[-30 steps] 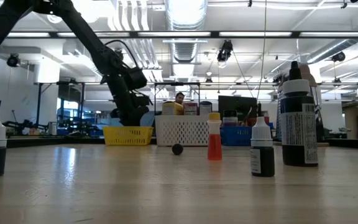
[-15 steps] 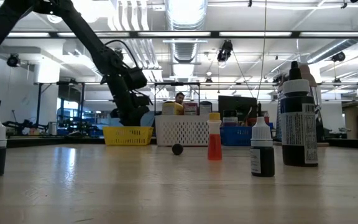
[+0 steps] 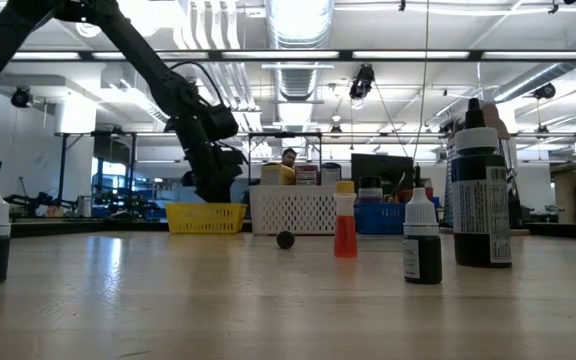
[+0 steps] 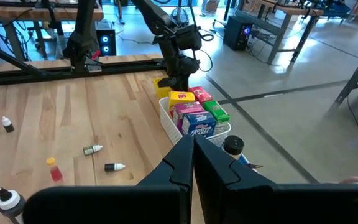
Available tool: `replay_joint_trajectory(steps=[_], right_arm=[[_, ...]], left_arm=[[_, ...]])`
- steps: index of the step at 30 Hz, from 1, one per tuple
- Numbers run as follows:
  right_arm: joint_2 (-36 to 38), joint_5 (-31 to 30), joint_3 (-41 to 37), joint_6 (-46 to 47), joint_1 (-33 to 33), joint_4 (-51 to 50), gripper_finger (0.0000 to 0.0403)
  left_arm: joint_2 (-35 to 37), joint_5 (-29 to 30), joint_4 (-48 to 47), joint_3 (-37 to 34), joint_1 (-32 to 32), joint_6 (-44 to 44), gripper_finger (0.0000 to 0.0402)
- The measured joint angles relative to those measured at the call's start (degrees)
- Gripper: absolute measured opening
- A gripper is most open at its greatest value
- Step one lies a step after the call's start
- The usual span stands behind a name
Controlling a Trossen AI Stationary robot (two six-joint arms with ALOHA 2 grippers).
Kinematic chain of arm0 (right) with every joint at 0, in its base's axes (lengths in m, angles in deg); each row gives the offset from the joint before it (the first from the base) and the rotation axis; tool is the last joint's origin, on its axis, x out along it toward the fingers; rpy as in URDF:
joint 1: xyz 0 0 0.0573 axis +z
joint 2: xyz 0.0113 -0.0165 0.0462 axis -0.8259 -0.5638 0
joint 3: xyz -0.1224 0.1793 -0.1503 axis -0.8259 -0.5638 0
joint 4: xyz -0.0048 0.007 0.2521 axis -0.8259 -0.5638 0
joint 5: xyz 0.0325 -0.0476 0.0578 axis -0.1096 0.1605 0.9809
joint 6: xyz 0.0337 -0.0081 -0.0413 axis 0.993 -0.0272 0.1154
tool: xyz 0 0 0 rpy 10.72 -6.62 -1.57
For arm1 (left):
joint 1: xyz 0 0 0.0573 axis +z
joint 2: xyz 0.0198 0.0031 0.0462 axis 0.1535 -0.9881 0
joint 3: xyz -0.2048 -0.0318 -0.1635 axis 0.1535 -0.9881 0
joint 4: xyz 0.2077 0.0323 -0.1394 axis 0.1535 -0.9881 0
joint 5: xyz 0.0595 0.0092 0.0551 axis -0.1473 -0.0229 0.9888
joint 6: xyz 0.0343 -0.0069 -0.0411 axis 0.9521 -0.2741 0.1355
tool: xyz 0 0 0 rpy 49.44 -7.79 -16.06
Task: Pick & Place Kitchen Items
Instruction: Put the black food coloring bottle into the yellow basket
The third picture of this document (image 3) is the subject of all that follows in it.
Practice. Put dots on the yellow box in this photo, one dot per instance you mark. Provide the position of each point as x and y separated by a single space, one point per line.
277 175

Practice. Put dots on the magenta pink carton box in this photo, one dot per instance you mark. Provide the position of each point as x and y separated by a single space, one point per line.
306 176

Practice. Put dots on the small black dropper bottle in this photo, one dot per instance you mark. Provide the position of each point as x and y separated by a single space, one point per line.
285 240

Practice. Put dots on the blue purple carton box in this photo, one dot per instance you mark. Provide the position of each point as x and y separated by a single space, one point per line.
331 174

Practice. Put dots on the orange dropper bottle yellow cap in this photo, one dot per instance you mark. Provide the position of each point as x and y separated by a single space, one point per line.
345 235

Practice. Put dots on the black dropper bottle white label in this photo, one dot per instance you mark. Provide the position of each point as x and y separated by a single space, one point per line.
425 260

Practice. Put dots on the large black dropper bottle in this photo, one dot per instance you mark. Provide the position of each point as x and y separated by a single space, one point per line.
478 215

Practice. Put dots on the black background robot arm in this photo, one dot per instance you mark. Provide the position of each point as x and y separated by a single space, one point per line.
38 200

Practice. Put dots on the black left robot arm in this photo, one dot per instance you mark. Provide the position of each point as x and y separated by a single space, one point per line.
158 75

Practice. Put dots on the yellow plastic basket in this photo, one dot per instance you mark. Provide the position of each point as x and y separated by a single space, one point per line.
205 218

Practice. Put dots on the person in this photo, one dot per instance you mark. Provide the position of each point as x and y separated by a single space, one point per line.
288 157

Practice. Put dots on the white plastic basket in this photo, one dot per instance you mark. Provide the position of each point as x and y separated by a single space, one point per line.
303 210

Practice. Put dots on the black background table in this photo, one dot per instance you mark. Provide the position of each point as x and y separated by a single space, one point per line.
568 231
68 229

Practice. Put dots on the black ceiling spotlight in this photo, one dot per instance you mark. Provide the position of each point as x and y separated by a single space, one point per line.
362 82
20 97
545 91

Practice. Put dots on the black monitor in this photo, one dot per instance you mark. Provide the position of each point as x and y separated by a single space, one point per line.
383 167

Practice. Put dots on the blue plastic basket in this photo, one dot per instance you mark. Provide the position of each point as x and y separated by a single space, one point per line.
383 220

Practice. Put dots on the black background rig frame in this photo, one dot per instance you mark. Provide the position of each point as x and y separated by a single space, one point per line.
249 170
63 170

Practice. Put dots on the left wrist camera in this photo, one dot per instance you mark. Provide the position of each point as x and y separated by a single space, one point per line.
219 121

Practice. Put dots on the white ventilation duct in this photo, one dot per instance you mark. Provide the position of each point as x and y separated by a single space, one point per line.
133 95

